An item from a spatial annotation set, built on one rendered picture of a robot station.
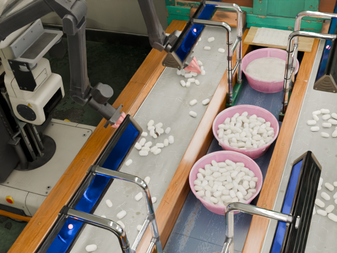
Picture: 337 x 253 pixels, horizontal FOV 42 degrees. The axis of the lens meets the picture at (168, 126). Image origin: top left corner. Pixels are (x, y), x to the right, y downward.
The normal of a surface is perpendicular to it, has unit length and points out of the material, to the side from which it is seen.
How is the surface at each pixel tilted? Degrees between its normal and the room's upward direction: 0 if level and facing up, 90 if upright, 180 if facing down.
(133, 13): 90
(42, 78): 98
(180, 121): 0
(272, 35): 0
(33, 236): 0
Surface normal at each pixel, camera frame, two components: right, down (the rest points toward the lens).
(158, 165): -0.10, -0.72
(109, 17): -0.34, 0.67
